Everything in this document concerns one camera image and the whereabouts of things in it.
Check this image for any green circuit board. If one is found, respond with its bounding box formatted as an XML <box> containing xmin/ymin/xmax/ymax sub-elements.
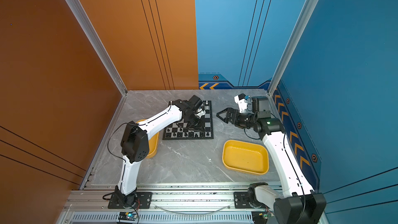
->
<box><xmin>251</xmin><ymin>212</ymin><xmax>274</xmax><ymax>224</ymax></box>
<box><xmin>118</xmin><ymin>212</ymin><xmax>139</xmax><ymax>224</ymax></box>

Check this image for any right green circuit board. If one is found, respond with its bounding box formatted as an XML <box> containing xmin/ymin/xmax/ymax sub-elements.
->
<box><xmin>251</xmin><ymin>212</ymin><xmax>274</xmax><ymax>224</ymax></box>

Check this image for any yellow tray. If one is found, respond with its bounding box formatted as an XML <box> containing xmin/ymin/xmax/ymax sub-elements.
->
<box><xmin>140</xmin><ymin>128</ymin><xmax>159</xmax><ymax>159</ymax></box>
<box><xmin>222</xmin><ymin>140</ymin><xmax>269</xmax><ymax>175</ymax></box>

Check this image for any right aluminium corner post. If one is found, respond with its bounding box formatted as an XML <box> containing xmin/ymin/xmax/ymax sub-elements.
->
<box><xmin>267</xmin><ymin>0</ymin><xmax>319</xmax><ymax>96</ymax></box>

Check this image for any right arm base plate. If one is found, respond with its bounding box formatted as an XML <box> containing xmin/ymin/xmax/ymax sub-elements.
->
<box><xmin>233</xmin><ymin>191</ymin><xmax>273</xmax><ymax>210</ymax></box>

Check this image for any aluminium corner post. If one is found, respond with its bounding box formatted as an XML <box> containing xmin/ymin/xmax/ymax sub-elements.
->
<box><xmin>267</xmin><ymin>0</ymin><xmax>319</xmax><ymax>96</ymax></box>
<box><xmin>65</xmin><ymin>0</ymin><xmax>127</xmax><ymax>96</ymax></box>

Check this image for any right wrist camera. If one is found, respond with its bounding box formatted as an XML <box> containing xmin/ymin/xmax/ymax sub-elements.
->
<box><xmin>234</xmin><ymin>93</ymin><xmax>251</xmax><ymax>113</ymax></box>

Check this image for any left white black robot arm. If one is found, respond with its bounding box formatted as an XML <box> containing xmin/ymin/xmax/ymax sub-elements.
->
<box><xmin>114</xmin><ymin>95</ymin><xmax>205</xmax><ymax>208</ymax></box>

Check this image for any left green circuit board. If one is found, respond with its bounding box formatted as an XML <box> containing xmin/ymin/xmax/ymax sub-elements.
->
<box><xmin>118</xmin><ymin>212</ymin><xmax>139</xmax><ymax>224</ymax></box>

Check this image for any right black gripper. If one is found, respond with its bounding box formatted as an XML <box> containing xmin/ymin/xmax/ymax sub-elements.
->
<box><xmin>217</xmin><ymin>108</ymin><xmax>258</xmax><ymax>128</ymax></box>

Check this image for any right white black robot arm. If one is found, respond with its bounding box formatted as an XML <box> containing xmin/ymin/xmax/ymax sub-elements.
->
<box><xmin>216</xmin><ymin>94</ymin><xmax>326</xmax><ymax>224</ymax></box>

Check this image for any left aluminium corner post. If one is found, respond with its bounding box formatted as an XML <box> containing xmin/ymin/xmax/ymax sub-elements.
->
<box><xmin>65</xmin><ymin>0</ymin><xmax>127</xmax><ymax>96</ymax></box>

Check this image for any black white chessboard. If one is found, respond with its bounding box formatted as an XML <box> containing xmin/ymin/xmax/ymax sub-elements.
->
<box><xmin>162</xmin><ymin>100</ymin><xmax>214</xmax><ymax>140</ymax></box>

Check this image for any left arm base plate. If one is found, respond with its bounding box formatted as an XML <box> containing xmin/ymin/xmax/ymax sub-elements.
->
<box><xmin>108</xmin><ymin>192</ymin><xmax>153</xmax><ymax>209</ymax></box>

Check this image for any aluminium front frame rail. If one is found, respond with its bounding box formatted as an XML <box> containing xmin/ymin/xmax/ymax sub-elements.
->
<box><xmin>57</xmin><ymin>182</ymin><xmax>266</xmax><ymax>224</ymax></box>

